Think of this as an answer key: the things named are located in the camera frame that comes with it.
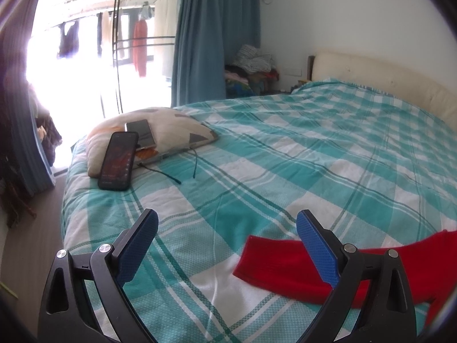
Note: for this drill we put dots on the hanging red garment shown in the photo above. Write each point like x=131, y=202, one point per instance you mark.
x=140, y=48

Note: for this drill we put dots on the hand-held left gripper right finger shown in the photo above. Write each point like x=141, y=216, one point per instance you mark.
x=319, y=246

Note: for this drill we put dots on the hanging dark garment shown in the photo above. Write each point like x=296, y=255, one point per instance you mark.
x=68, y=39

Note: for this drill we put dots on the black smartphone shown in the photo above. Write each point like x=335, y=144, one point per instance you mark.
x=117, y=160

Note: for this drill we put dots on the blue side curtain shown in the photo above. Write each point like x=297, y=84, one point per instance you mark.
x=25, y=132

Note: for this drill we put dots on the black drying rack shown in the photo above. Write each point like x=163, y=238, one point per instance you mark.
x=117, y=43

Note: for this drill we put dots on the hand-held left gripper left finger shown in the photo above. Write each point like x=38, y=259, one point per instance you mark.
x=137, y=246

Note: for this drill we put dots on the patterned cream pillow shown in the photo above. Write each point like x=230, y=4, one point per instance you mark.
x=171, y=123

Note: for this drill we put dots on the silver smartphone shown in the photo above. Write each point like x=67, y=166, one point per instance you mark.
x=142, y=132

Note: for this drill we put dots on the cream padded headboard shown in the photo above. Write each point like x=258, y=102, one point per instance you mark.
x=375, y=68

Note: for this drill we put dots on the pile of clothes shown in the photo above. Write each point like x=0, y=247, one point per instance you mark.
x=253, y=62

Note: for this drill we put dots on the red knit garment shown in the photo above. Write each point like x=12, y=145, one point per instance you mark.
x=271, y=264

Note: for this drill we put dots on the teal plaid blanket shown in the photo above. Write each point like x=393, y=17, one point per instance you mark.
x=285, y=150

